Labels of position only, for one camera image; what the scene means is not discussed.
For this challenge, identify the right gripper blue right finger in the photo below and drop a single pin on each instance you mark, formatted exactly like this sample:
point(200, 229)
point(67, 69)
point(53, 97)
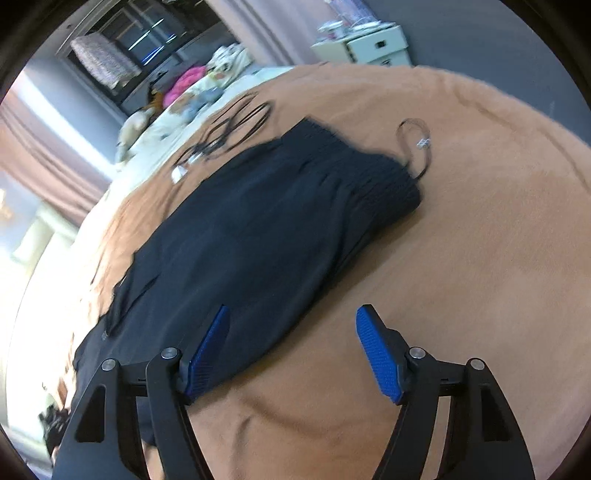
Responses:
point(386, 351)

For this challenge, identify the white bedside cabinet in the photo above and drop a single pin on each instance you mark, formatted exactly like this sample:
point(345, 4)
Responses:
point(384, 45)

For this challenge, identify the black pants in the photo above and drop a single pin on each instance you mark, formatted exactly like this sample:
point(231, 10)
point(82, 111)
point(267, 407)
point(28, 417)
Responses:
point(265, 236)

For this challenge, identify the cream plush toy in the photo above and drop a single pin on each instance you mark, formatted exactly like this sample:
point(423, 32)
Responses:
point(130, 131)

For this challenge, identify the mauve curtain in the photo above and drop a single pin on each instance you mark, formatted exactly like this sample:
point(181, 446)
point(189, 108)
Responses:
point(39, 160)

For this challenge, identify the pink plush toy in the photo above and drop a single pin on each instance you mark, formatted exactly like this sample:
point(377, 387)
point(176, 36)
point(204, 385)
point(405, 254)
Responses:
point(181, 84)

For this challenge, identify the white power adapter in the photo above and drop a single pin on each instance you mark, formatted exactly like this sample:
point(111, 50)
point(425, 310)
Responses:
point(177, 173)

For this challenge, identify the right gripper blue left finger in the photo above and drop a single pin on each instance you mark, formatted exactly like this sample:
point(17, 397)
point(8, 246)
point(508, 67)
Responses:
point(200, 349)

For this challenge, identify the brown fleece blanket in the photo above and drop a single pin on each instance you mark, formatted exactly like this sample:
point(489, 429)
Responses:
point(495, 263)

